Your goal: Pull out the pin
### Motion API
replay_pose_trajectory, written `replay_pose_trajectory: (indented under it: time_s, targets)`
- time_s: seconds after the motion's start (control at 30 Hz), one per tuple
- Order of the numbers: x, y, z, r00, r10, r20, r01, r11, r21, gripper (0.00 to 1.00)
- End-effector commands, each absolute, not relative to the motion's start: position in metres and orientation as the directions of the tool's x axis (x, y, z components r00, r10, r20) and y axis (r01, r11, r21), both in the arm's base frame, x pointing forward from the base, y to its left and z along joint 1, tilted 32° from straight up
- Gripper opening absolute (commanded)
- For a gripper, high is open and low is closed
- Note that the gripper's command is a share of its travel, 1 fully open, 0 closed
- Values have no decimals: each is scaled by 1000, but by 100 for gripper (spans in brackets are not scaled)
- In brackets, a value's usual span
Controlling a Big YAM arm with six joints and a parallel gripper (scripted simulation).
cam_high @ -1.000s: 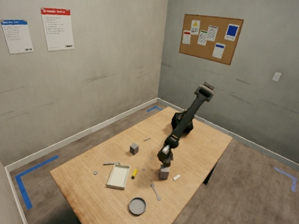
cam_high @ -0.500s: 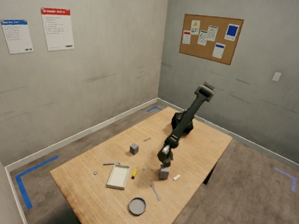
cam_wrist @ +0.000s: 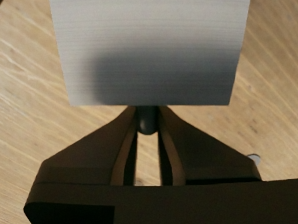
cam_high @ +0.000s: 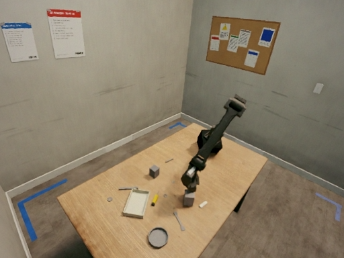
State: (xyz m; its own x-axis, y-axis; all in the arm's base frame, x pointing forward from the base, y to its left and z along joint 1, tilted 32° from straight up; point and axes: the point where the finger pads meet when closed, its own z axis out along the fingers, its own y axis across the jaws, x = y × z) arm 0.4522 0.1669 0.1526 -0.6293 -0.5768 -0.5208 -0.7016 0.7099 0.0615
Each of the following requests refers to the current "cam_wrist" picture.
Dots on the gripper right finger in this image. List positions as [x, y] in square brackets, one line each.
[197, 158]

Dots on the grey block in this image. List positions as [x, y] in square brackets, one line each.
[149, 52]

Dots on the grey flat washer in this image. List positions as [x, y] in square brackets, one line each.
[256, 157]

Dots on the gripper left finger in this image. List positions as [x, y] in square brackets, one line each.
[100, 156]

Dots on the grey stepped cylinder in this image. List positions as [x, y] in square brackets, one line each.
[147, 119]

